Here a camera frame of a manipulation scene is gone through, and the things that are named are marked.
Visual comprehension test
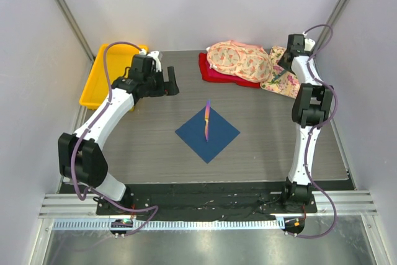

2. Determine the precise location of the iridescent rainbow knife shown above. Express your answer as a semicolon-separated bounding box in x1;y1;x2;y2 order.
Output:
204;100;210;142

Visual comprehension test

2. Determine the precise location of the blue paper napkin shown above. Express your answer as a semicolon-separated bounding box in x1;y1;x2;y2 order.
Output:
175;105;240;163

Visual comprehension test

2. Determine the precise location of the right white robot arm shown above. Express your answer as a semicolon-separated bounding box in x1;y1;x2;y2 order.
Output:
279;32;334;212

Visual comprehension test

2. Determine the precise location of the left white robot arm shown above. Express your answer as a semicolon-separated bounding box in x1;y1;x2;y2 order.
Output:
58;51;179;215

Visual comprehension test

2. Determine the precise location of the floral yellow placemat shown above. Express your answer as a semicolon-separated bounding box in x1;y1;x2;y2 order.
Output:
260;46;300;98

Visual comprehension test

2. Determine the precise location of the yellow plastic bin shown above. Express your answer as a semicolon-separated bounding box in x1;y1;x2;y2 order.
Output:
79;44;139;110

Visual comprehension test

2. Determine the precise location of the red folded cloth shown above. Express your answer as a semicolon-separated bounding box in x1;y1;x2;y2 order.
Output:
198;53;261;89

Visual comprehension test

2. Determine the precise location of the floral round mesh cover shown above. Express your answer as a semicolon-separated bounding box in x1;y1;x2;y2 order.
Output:
206;40;273;83

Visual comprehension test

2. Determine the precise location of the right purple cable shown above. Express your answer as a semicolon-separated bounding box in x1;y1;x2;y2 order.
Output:
296;24;338;240

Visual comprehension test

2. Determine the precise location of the right aluminium corner post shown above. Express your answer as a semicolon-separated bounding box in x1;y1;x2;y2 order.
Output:
313;0;370;52

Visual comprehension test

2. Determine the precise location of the aluminium corner post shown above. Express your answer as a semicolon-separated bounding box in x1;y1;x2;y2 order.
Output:
313;0;370;52
35;0;96;61

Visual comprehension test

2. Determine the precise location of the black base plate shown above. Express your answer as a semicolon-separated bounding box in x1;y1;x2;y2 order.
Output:
58;182;356;216

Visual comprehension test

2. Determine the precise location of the left aluminium corner post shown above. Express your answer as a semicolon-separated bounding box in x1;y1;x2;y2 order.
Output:
35;0;96;61

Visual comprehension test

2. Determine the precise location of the white slotted cable duct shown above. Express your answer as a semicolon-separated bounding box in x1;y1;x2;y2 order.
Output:
52;217;285;231

